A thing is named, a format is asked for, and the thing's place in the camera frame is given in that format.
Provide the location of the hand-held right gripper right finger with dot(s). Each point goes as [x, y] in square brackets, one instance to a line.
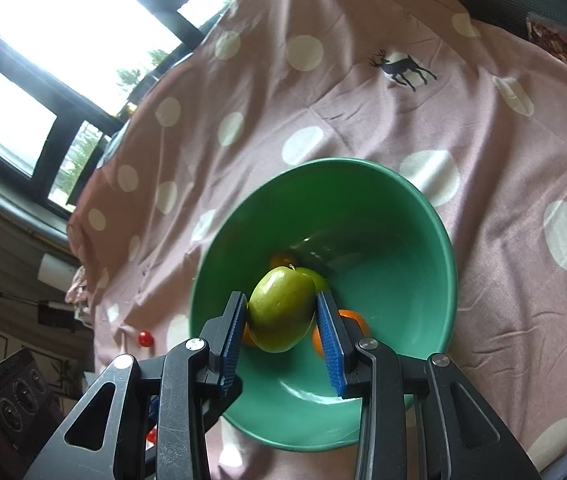
[331, 345]

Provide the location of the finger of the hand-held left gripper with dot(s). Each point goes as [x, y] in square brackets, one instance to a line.
[154, 407]

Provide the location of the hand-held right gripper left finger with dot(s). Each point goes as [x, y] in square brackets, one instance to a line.
[231, 345]

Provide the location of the tan longan fruit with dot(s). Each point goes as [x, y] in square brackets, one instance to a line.
[249, 337]

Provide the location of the large orange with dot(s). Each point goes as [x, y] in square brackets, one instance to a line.
[351, 322]

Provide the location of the green apple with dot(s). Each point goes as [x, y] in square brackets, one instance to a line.
[281, 310]
[319, 280]

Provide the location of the small orange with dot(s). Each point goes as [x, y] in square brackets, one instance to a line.
[281, 260]

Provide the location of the green plastic bowl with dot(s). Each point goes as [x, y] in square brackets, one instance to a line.
[388, 260]

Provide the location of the red cherry tomato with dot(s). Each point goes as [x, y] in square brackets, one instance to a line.
[145, 338]
[151, 435]

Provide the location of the upright floor vacuum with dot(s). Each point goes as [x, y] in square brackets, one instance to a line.
[53, 312]

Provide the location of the pink clothes pile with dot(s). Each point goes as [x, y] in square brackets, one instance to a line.
[76, 290]

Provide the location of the white panel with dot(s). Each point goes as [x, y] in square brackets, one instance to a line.
[56, 270]

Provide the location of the pink polka dot blanket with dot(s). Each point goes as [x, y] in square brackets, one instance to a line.
[363, 125]

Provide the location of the black framed window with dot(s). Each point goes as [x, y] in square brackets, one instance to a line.
[63, 115]

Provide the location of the clear bag of dried fruit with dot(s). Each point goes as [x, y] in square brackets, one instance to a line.
[561, 42]

